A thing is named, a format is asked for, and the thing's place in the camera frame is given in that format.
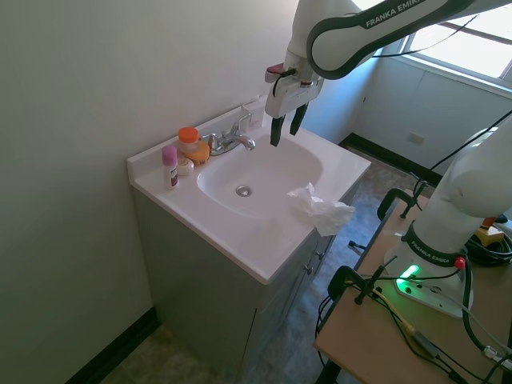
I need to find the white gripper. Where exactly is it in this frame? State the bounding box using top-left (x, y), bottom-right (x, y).
top-left (264, 74), bottom-right (323, 147)

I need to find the white tissue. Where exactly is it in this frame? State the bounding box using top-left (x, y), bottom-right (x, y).
top-left (286, 182), bottom-right (356, 238)

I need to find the chrome faucet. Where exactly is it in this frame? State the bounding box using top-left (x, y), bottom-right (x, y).
top-left (201, 112), bottom-right (257, 157)

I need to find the orange round jar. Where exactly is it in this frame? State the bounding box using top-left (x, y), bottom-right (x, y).
top-left (184, 142), bottom-right (211, 167)

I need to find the clear bottle with orange lid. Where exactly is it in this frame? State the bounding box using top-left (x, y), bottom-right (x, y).
top-left (178, 126), bottom-right (201, 155)

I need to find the pink and white deodorant stick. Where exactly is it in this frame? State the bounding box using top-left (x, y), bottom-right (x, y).
top-left (161, 145), bottom-right (180, 191)

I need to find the white sink countertop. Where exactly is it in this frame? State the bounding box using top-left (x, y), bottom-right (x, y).
top-left (126, 104), bottom-right (372, 286)

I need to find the black metal C-clamp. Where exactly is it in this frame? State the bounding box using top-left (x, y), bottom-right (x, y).
top-left (326, 255), bottom-right (398, 306)
top-left (377, 179), bottom-right (431, 220)

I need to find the grey vanity cabinet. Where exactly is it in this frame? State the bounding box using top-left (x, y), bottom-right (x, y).
top-left (131, 182), bottom-right (359, 379)

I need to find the light wooden table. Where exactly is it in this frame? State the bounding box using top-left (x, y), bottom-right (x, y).
top-left (314, 198), bottom-right (512, 384)

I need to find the yellow emergency stop box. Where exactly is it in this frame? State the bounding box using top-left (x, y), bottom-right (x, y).
top-left (478, 214), bottom-right (512, 250)

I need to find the thin black camera cable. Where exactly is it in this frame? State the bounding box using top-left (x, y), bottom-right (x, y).
top-left (271, 68), bottom-right (299, 98)

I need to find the red and black wrist camera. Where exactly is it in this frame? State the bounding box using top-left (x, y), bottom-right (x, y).
top-left (264, 63), bottom-right (298, 84)

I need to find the window with white frame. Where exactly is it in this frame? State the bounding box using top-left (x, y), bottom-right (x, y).
top-left (399, 0), bottom-right (512, 85)

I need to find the coiled thick black cable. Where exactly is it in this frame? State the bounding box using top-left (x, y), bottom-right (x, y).
top-left (463, 230), bottom-right (512, 266)

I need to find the yellow-tipped cable with adapter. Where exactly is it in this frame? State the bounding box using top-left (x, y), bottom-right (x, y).
top-left (371, 287), bottom-right (465, 379)

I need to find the grey cable with connector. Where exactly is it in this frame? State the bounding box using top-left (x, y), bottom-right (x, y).
top-left (455, 299), bottom-right (512, 363)

